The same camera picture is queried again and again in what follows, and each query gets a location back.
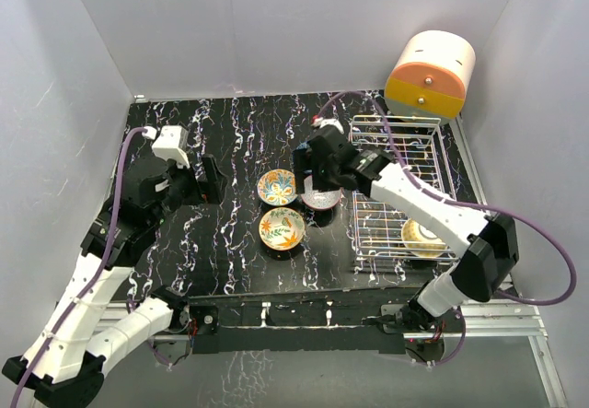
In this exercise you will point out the aluminium frame rail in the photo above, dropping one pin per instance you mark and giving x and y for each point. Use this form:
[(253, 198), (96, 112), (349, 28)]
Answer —
[(500, 318)]

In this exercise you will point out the yellow dotted bowl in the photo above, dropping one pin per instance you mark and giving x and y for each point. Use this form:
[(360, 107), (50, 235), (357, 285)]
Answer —
[(420, 241)]

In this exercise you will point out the orange green leaf bowl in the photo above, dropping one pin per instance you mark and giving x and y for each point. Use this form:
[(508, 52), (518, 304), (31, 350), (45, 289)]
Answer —
[(282, 229)]

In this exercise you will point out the white wire dish rack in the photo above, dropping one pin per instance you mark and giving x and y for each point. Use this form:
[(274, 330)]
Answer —
[(378, 226)]

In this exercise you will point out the orange blue floral bowl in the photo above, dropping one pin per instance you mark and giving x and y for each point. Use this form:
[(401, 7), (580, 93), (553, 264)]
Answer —
[(277, 187)]

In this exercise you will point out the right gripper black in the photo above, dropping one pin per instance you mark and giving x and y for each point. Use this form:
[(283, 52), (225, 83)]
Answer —
[(306, 160)]

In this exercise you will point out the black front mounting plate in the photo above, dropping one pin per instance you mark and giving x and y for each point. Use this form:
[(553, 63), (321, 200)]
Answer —
[(294, 329)]

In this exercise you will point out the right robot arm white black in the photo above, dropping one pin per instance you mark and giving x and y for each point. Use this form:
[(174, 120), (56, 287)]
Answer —
[(485, 246)]

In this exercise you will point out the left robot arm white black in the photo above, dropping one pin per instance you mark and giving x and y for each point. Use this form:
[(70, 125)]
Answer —
[(68, 363)]

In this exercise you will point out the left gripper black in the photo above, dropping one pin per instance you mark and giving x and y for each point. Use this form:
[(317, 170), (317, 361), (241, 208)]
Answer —
[(213, 185)]

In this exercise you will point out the red rimmed grey bowl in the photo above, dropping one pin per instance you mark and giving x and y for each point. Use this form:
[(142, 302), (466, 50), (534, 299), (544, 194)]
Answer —
[(317, 200)]

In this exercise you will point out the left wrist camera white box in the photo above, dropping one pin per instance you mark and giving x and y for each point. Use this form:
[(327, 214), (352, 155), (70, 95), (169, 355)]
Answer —
[(171, 144)]

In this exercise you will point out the pink yellow drawer cabinet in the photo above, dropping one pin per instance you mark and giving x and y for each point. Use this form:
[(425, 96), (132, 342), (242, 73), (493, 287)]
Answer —
[(431, 77)]

